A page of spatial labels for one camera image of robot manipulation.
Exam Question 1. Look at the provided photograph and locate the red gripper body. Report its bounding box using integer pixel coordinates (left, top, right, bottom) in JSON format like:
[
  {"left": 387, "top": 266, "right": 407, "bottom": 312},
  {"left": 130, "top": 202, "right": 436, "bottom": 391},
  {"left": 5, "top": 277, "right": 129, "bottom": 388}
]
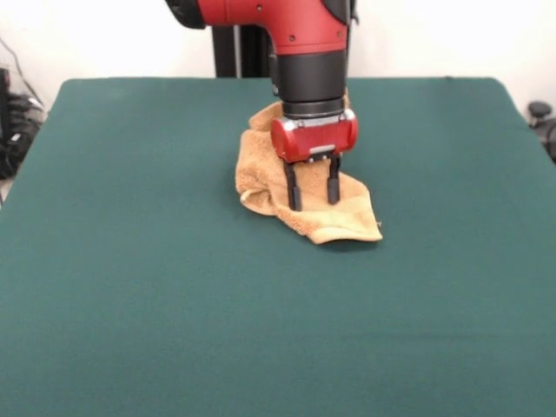
[{"left": 269, "top": 108, "right": 361, "bottom": 165}]

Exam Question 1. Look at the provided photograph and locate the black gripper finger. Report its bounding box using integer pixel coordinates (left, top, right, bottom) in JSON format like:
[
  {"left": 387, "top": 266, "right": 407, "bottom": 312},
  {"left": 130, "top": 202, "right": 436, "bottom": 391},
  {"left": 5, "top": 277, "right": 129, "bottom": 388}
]
[
  {"left": 282, "top": 159, "right": 305, "bottom": 213},
  {"left": 326, "top": 154, "right": 344, "bottom": 206}
]

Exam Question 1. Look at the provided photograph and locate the tan terry towel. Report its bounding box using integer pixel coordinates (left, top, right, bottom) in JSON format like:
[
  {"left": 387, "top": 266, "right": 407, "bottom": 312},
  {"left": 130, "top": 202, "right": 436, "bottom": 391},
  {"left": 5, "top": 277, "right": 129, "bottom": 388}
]
[{"left": 234, "top": 89, "right": 384, "bottom": 247}]

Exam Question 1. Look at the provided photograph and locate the dark green table cloth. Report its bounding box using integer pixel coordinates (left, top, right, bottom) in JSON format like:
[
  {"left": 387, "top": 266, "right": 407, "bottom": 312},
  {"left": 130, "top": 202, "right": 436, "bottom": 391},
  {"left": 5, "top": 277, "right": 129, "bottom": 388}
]
[{"left": 0, "top": 76, "right": 556, "bottom": 417}]

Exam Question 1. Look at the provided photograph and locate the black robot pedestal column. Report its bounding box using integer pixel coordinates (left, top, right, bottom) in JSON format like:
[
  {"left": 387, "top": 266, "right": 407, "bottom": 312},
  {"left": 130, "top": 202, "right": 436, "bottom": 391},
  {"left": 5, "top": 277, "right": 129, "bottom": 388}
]
[{"left": 211, "top": 0, "right": 361, "bottom": 79}]

